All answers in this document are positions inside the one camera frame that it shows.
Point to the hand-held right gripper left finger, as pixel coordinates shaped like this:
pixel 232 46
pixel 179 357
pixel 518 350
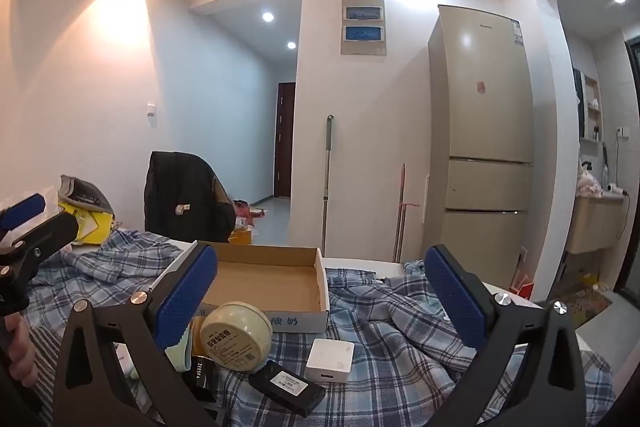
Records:
pixel 187 297

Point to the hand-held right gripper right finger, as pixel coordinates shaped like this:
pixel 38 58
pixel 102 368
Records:
pixel 452 294

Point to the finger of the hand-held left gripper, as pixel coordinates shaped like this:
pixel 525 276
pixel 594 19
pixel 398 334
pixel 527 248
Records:
pixel 22 209

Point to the round cream tin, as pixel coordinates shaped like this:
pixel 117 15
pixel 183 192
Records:
pixel 235 332

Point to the shallow cardboard box tray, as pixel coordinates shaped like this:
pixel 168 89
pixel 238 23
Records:
pixel 260 277

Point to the small black glossy box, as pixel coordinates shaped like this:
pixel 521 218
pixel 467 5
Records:
pixel 202 377

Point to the black rectangular device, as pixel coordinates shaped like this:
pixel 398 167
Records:
pixel 285 387

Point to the white square adapter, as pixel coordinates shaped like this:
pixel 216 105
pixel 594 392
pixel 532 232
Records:
pixel 330 357

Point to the person's left hand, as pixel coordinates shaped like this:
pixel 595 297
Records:
pixel 22 352

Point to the blue plaid shirt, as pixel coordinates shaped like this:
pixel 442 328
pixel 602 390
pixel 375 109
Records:
pixel 390 307

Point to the grey pouch bag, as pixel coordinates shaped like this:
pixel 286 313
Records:
pixel 87 194

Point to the red cardboard box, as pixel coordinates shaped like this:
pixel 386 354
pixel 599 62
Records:
pixel 526 289

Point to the yellow package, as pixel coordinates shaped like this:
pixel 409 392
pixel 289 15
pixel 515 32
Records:
pixel 97 224

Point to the orange cardboard box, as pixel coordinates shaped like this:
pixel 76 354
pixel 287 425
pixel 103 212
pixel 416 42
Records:
pixel 242 234

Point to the pink broom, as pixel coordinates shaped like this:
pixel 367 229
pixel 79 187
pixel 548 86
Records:
pixel 400 217

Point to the red packaging pile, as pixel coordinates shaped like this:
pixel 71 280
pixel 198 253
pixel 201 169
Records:
pixel 245 209

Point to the black jacket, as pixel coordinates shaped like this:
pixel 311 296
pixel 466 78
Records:
pixel 180 187

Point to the patterned floor mat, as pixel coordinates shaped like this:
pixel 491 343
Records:
pixel 585 302

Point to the beige vanity cabinet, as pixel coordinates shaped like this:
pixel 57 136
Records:
pixel 595 222

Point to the beige refrigerator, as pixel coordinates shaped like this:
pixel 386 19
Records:
pixel 480 132

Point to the pink plastic bag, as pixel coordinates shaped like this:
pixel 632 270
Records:
pixel 589 182

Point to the dark wooden door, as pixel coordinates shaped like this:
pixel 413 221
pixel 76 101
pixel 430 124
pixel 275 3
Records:
pixel 284 142

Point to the white hair dryer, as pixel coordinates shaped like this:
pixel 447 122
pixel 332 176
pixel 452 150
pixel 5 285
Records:
pixel 614 189

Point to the dark glass door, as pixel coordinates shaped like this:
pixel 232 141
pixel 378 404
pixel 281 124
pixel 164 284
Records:
pixel 632 157

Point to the dark mirror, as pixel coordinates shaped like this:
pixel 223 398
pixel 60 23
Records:
pixel 578 102

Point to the wall niche shelf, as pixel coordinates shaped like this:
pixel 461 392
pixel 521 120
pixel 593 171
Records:
pixel 593 107

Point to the wall electrical panel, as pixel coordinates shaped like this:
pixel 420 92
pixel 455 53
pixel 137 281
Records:
pixel 364 27

